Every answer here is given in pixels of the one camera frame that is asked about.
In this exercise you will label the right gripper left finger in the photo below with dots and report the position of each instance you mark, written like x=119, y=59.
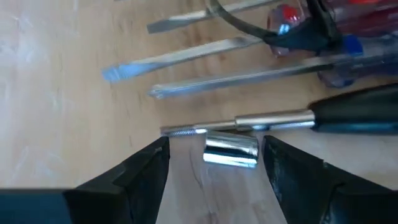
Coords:
x=93, y=205

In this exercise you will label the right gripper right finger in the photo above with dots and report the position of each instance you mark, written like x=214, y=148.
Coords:
x=311, y=202

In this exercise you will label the chrome socket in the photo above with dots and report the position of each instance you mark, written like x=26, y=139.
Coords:
x=231, y=149

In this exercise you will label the small blue-striped clear screwdriver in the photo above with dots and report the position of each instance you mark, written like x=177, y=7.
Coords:
x=248, y=79

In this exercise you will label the red-striped clear screwdriver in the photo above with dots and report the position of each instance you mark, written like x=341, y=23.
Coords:
x=174, y=59
x=186, y=20

